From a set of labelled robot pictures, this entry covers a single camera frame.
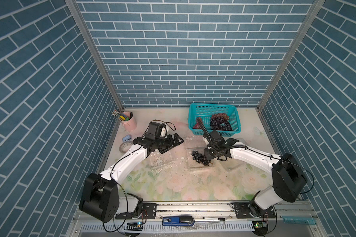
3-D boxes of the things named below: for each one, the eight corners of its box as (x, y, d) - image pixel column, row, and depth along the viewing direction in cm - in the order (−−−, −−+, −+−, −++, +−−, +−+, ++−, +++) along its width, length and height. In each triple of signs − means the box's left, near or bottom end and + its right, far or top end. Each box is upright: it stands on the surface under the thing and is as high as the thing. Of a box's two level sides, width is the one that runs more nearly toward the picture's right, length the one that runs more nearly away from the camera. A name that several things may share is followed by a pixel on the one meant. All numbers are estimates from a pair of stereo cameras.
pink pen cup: (124, 131, 108) (118, 120, 98) (127, 122, 114) (122, 111, 104) (135, 131, 108) (130, 121, 98) (137, 122, 114) (133, 111, 104)
